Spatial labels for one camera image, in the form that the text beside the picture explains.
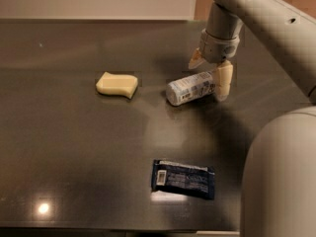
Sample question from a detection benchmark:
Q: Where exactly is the yellow sponge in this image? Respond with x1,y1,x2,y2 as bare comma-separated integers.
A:
96,72,138,99

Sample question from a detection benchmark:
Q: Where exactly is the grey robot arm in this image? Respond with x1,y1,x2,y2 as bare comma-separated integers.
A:
190,0,316,237

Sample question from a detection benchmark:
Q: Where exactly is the clear plastic water bottle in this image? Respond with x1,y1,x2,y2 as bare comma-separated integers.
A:
166,72,215,106

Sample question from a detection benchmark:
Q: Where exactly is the dark blue snack wrapper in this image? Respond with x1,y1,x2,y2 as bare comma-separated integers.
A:
151,160,215,200

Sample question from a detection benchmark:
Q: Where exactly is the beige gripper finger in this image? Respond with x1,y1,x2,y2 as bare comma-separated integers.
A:
212,60,233,102
189,48,205,70

